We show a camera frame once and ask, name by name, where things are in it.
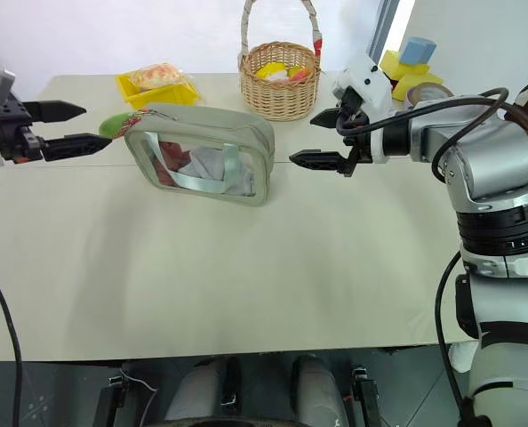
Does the grey rounded leg cover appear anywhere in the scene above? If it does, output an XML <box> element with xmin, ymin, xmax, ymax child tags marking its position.
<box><xmin>290</xmin><ymin>354</ymin><xmax>352</xmax><ymax>424</ymax></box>
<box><xmin>163</xmin><ymin>358</ymin><xmax>228</xmax><ymax>423</ymax></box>

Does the bagged bread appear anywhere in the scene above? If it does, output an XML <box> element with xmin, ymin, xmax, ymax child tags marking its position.
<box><xmin>129</xmin><ymin>62</ymin><xmax>190</xmax><ymax>92</ymax></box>

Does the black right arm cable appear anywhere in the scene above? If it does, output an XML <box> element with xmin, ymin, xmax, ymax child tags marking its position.
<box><xmin>434</xmin><ymin>250</ymin><xmax>492</xmax><ymax>427</ymax></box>

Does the blue foam block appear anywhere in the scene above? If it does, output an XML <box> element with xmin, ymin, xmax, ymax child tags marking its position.
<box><xmin>398</xmin><ymin>36</ymin><xmax>438</xmax><ymax>68</ymax></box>

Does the grey window frame post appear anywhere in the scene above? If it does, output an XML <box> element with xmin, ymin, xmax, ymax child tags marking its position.
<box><xmin>368</xmin><ymin>0</ymin><xmax>417</xmax><ymax>60</ymax></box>

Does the black floor bracket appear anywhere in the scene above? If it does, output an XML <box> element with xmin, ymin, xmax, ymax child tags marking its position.
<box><xmin>92</xmin><ymin>372</ymin><xmax>131</xmax><ymax>427</ymax></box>
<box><xmin>218</xmin><ymin>355</ymin><xmax>244</xmax><ymax>408</ymax></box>
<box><xmin>349</xmin><ymin>364</ymin><xmax>382</xmax><ymax>427</ymax></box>

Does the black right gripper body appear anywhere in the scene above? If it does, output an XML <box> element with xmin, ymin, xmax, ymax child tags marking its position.
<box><xmin>336</xmin><ymin>86</ymin><xmax>374</xmax><ymax>178</ymax></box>

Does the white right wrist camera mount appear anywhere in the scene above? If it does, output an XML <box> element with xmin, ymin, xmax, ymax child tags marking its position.
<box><xmin>332</xmin><ymin>52</ymin><xmax>392</xmax><ymax>117</ymax></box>

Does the green round toy fruit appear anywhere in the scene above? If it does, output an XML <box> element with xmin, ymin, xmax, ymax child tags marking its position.
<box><xmin>98</xmin><ymin>112</ymin><xmax>135</xmax><ymax>140</ymax></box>

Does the yellow toy in basket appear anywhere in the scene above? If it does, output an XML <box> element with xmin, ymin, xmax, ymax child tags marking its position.
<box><xmin>253</xmin><ymin>62</ymin><xmax>289</xmax><ymax>82</ymax></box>

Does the yellow plastic bin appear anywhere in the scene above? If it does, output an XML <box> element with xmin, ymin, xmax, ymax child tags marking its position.
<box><xmin>114</xmin><ymin>70</ymin><xmax>203</xmax><ymax>110</ymax></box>

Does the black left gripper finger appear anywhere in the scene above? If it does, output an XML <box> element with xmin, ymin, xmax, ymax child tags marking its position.
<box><xmin>41</xmin><ymin>133</ymin><xmax>115</xmax><ymax>163</ymax></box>
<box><xmin>22</xmin><ymin>100</ymin><xmax>88</xmax><ymax>126</ymax></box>

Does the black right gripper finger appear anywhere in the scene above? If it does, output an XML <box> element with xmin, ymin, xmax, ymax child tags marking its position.
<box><xmin>309</xmin><ymin>106</ymin><xmax>344</xmax><ymax>131</ymax></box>
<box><xmin>288</xmin><ymin>150</ymin><xmax>348</xmax><ymax>173</ymax></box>

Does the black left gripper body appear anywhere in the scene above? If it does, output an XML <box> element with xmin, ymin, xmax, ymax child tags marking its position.
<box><xmin>0</xmin><ymin>99</ymin><xmax>44</xmax><ymax>165</ymax></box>

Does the orange toy in basket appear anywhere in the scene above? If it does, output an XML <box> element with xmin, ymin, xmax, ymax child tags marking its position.
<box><xmin>289</xmin><ymin>65</ymin><xmax>313</xmax><ymax>84</ymax></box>

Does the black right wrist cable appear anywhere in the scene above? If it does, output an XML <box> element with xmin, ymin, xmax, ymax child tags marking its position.
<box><xmin>337</xmin><ymin>87</ymin><xmax>512</xmax><ymax>181</ymax></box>

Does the yellow foam block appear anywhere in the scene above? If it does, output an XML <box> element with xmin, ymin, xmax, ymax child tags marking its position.
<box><xmin>379</xmin><ymin>49</ymin><xmax>444</xmax><ymax>102</ymax></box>

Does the grey cloth inside pouch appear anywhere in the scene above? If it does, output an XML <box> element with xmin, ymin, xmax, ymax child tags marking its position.
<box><xmin>176</xmin><ymin>145</ymin><xmax>255</xmax><ymax>197</ymax></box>

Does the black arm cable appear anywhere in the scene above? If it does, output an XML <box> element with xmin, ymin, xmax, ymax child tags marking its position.
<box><xmin>434</xmin><ymin>250</ymin><xmax>492</xmax><ymax>427</ymax></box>
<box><xmin>0</xmin><ymin>253</ymin><xmax>24</xmax><ymax>427</ymax></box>

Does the red item inside pouch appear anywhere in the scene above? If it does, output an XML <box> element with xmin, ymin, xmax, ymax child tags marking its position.
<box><xmin>154</xmin><ymin>141</ymin><xmax>190</xmax><ymax>186</ymax></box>

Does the tape roll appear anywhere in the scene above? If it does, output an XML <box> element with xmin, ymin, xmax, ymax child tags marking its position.
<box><xmin>406</xmin><ymin>82</ymin><xmax>455</xmax><ymax>109</ymax></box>

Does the wicker basket with handle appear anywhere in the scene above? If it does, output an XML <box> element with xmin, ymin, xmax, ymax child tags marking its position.
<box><xmin>237</xmin><ymin>0</ymin><xmax>324</xmax><ymax>123</ymax></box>

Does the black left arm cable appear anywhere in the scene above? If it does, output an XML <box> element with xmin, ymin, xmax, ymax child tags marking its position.
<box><xmin>0</xmin><ymin>253</ymin><xmax>24</xmax><ymax>427</ymax></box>

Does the clear green toiletry pouch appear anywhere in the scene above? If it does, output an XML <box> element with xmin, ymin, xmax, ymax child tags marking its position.
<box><xmin>124</xmin><ymin>102</ymin><xmax>276</xmax><ymax>208</ymax></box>

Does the thin white cable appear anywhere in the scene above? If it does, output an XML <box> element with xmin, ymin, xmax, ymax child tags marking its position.
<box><xmin>120</xmin><ymin>367</ymin><xmax>159</xmax><ymax>393</ymax></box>

